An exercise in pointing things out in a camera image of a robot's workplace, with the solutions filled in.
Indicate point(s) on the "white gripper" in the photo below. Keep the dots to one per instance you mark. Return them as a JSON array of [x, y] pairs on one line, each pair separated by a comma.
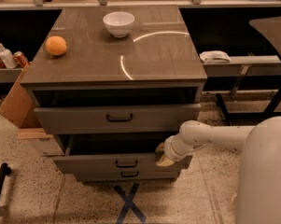
[[171, 148]]

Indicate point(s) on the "grey drawer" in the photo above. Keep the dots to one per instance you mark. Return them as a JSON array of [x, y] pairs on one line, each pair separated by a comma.
[[115, 152], [124, 176], [115, 119]]

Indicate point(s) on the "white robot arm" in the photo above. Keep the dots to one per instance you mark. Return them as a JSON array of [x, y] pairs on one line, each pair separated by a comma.
[[259, 182]]

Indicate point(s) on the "grey top drawer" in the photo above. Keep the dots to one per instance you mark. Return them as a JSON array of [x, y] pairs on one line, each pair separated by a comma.
[[115, 119]]

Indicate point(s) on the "grey bottom drawer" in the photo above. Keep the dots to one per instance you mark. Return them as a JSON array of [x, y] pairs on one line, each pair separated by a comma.
[[124, 176]]

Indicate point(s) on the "grey drawer cabinet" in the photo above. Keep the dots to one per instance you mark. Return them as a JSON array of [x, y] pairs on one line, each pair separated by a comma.
[[155, 64]]

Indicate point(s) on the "blue tape cross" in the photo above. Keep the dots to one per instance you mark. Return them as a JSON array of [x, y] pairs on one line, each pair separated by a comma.
[[128, 204]]

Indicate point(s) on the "folded white cloth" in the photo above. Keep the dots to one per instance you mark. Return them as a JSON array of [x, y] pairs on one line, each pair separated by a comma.
[[215, 56]]

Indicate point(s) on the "white box on floor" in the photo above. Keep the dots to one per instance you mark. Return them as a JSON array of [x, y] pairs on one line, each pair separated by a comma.
[[44, 144]]

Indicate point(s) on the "white ceramic bowl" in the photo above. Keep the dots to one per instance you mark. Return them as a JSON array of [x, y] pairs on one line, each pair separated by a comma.
[[119, 23]]

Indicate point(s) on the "brown cardboard box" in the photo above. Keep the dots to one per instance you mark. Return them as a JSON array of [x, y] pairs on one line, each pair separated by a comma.
[[18, 107]]

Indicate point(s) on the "orange fruit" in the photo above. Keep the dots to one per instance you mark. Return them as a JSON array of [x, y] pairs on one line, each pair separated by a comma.
[[56, 45]]

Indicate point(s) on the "dark round side table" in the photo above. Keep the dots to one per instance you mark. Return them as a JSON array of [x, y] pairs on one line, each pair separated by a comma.
[[270, 28]]

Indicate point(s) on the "white pump bottle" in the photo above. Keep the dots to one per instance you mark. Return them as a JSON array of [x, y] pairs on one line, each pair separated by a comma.
[[7, 57]]

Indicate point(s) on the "black table leg frame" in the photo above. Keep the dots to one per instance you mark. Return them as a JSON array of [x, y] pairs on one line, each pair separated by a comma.
[[267, 113]]

